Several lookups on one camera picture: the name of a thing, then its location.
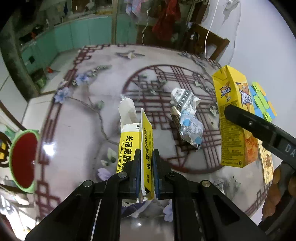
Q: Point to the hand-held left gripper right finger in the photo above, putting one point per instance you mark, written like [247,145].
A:
[156,172]

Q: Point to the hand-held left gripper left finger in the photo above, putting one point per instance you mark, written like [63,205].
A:
[138,172]

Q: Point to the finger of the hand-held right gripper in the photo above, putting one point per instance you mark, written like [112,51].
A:
[249,121]

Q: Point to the yellow snack box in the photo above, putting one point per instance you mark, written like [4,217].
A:
[233,120]

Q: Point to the yellow medicine box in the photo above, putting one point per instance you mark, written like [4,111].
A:
[146,148]

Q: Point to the green rimmed red bin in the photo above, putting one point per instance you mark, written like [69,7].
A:
[24,160]

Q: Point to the person's right hand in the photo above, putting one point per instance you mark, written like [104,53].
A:
[272,192]

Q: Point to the crumpled blue white wrapper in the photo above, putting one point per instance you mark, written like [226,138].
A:
[190,128]

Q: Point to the white paper leaflet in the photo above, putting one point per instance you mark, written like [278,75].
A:
[126,111]

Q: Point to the plain wooden chair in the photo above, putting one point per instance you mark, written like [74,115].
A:
[208,38]

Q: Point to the red garment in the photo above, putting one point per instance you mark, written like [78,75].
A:
[166,19]

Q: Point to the dark green bucket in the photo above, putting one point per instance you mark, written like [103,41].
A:
[39,77]

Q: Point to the teal kitchen cabinets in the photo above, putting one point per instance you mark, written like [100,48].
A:
[67,37]

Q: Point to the plaid shirt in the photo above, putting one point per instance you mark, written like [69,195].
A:
[133,7]

